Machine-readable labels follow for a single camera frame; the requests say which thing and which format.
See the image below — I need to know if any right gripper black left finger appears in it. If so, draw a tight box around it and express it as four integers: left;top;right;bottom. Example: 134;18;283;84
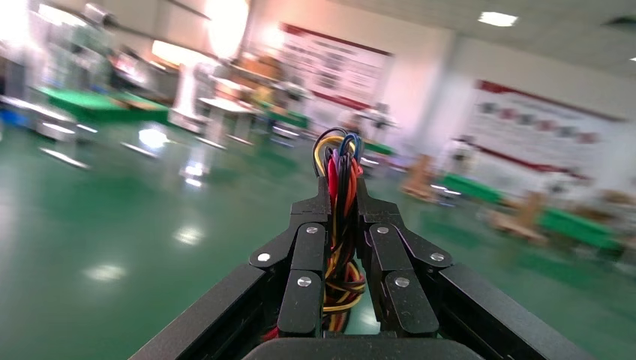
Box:
249;176;332;336

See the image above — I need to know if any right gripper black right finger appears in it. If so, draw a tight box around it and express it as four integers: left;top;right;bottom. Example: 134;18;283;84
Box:
354;177;454;336

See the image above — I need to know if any power supply with coloured wires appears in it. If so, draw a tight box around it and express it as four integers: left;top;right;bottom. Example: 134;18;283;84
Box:
311;127;367;333

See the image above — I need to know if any table with green cloth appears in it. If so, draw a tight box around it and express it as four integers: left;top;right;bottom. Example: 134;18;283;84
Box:
38;85;171;125
439;172;503;206
538;207;625;252

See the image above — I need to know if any white table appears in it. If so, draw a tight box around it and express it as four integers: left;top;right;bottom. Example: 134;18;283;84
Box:
197;95;255;146

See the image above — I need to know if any ceiling light panel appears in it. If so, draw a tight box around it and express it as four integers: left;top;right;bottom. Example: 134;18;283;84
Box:
476;10;520;29

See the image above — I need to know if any white wall poster red border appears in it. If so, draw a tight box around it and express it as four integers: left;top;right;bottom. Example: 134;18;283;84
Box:
277;22;395;111
464;79;629;188

